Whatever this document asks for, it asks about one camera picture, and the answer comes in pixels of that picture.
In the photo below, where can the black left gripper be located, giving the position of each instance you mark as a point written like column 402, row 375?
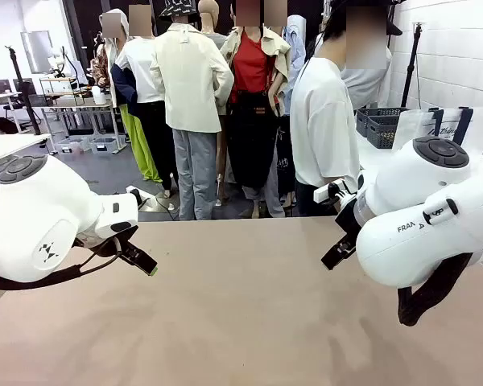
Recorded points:
column 104, row 241

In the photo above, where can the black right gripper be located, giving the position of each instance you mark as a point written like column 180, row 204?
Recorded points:
column 348, row 219

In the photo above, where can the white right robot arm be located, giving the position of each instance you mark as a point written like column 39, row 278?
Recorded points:
column 406, row 241

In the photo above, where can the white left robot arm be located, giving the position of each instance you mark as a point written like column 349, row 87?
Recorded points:
column 44, row 209

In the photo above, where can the white power strip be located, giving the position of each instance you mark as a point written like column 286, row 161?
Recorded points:
column 139, row 194

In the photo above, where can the white round-cornered table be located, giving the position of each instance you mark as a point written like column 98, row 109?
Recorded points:
column 368, row 154

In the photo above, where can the clear storage bin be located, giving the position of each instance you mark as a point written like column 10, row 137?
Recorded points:
column 106, row 145
column 73, row 145

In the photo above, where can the mannequin in neon green trousers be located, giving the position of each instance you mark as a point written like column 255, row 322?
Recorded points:
column 139, row 140

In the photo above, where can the person in white t-shirt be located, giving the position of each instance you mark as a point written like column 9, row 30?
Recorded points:
column 322, row 120

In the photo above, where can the mannequin in red top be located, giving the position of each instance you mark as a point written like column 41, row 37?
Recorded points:
column 251, row 120

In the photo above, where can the grey shelf desk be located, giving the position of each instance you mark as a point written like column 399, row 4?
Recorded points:
column 80, row 102

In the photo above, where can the mannequin in white navy shirt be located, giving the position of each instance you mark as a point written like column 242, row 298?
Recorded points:
column 145, row 80

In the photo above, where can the mannequin in cream jacket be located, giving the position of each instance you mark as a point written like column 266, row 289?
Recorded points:
column 191, row 80

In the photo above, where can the black tripod stand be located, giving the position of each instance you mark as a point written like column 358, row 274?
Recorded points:
column 411, row 68
column 24, row 92

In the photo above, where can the light blue hanging shirt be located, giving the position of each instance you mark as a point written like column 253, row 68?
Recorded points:
column 295, row 44

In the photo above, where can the black computer monitor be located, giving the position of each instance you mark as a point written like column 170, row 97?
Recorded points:
column 1, row 86

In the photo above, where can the grey whiteboard panel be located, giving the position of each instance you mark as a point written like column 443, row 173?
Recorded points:
column 36, row 52

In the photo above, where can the black patterned bucket hat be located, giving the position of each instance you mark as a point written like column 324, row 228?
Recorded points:
column 178, row 10

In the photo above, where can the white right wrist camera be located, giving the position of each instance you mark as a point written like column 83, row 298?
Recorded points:
column 330, row 192

